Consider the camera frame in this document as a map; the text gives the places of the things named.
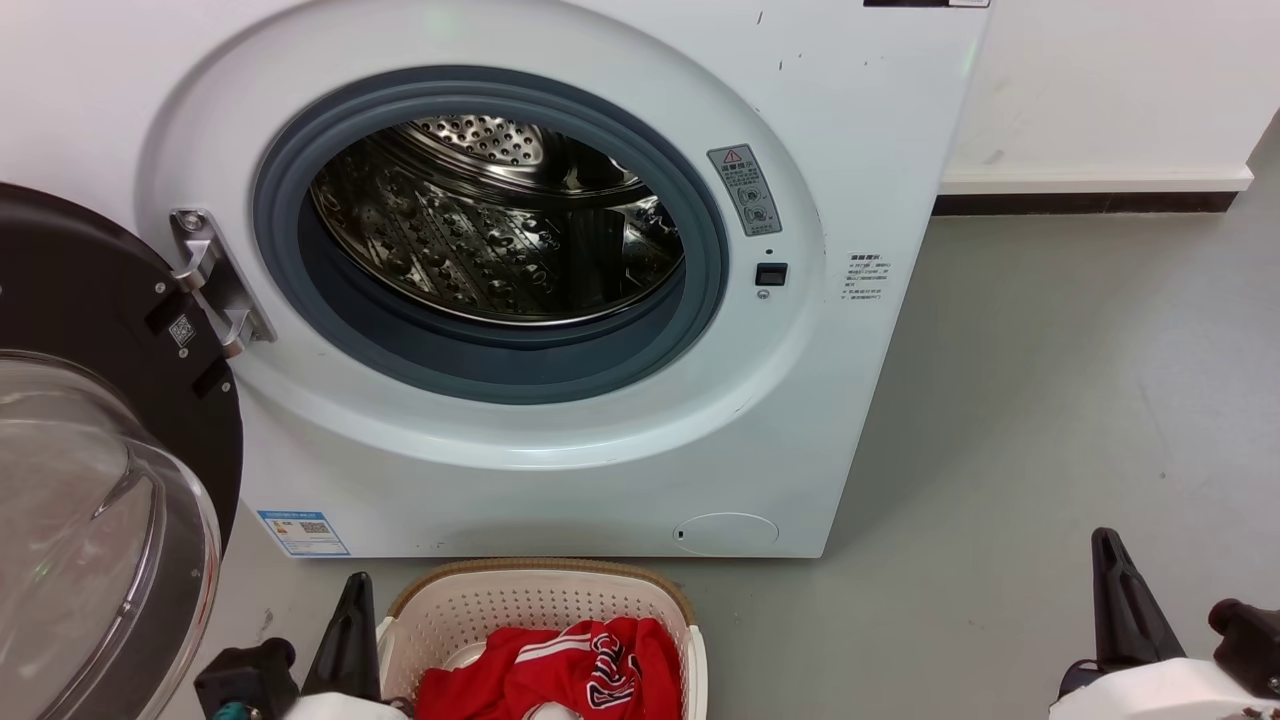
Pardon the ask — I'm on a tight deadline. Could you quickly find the red garment with white lining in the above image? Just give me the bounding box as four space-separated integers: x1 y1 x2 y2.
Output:
414 625 601 720

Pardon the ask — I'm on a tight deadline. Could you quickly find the cream perforated laundry basket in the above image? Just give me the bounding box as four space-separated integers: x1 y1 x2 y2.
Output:
377 557 710 720

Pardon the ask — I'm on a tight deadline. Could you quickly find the blue energy label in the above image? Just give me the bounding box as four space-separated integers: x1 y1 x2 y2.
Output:
255 509 352 558

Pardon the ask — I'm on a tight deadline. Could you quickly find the grey warning sticker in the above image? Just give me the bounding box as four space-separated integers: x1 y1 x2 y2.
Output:
706 144 784 239

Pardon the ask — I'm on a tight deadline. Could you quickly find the grey rubber door gasket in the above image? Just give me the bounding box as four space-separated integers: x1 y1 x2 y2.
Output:
252 66 730 406

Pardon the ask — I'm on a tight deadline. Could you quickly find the silver metal door hinge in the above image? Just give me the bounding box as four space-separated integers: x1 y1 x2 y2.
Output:
169 208 279 360

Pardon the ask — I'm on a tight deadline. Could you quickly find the white baseboard ledge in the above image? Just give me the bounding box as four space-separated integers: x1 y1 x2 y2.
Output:
939 164 1255 195

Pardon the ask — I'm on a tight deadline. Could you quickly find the washing machine door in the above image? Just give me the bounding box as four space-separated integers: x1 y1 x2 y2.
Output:
0 182 245 720

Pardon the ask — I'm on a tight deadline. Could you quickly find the black skirting strip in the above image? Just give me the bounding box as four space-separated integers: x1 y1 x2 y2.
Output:
932 192 1242 217

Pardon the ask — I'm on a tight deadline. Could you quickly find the round filter cover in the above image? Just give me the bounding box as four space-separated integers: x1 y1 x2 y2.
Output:
672 512 781 558

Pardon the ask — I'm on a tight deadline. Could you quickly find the stainless steel washing machine drum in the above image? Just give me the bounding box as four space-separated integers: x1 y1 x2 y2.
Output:
309 114 687 327

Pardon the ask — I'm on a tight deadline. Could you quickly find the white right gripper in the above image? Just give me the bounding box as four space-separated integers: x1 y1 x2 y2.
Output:
1047 526 1280 720

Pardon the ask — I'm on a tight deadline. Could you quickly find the white text label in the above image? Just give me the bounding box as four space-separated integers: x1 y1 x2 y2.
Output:
841 251 890 304

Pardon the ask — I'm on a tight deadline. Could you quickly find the red jersey with white lettering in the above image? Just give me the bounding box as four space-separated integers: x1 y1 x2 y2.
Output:
583 616 684 720

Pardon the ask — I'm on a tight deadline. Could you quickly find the white front-load washing machine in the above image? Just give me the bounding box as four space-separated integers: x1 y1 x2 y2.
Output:
0 0 992 560

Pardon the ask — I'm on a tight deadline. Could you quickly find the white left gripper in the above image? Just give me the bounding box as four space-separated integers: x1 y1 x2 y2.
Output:
279 571 412 720

